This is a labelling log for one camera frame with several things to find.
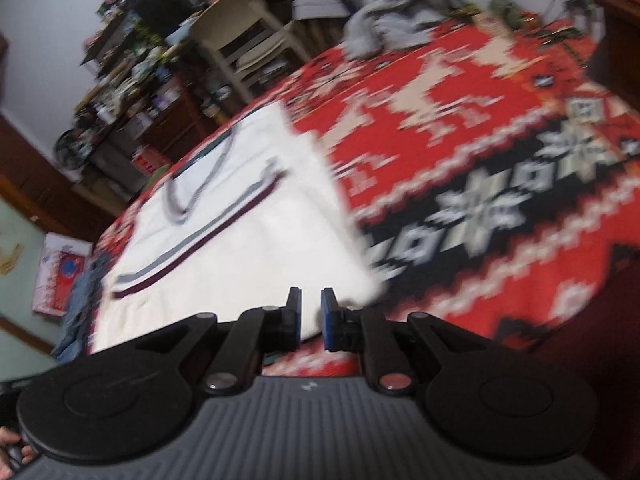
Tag red printed box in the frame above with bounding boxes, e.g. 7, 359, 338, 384
131, 147, 171, 176

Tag cluttered wooden shelf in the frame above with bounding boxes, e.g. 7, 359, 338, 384
72, 0, 201, 131

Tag wooden door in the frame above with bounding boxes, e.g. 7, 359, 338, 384
0, 115, 126, 246

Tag grey crumpled garment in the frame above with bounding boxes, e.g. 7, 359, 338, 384
345, 0, 443, 61

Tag white flat box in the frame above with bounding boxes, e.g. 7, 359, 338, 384
292, 0, 351, 21

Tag beige plastic chair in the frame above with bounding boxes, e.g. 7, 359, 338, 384
187, 0, 311, 106

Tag red patterned blanket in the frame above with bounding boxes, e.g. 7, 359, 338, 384
92, 15, 640, 378

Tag blue denim jeans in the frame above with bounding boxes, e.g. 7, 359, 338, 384
50, 255, 108, 363

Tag wooden drawer cabinet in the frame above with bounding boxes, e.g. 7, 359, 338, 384
135, 87, 221, 161

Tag person's left hand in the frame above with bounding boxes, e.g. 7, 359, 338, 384
0, 427, 36, 468

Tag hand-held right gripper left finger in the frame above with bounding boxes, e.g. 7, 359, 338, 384
135, 286, 303, 397

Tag printed white cardboard box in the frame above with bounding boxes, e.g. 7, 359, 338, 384
31, 232, 93, 316

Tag cream knit vest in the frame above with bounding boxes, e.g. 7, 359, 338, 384
87, 100, 388, 356

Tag wooden nightstand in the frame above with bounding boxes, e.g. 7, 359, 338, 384
590, 0, 640, 101

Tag black desk fan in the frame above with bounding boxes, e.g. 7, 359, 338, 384
54, 127, 91, 171

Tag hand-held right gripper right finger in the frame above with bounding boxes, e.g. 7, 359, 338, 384
320, 287, 484, 397

